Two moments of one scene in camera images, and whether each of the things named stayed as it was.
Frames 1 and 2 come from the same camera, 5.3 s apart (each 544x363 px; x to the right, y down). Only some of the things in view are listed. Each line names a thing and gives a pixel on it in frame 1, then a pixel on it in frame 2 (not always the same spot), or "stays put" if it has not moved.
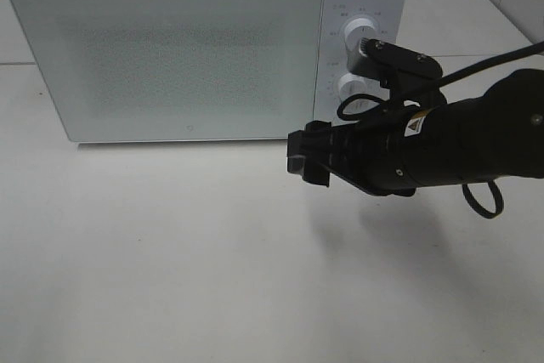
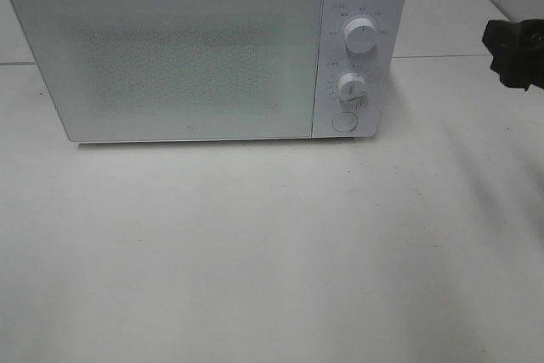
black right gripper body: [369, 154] -> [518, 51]
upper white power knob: [355, 31] stays put
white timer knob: [350, 84] stays put
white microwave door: [173, 58] stays put
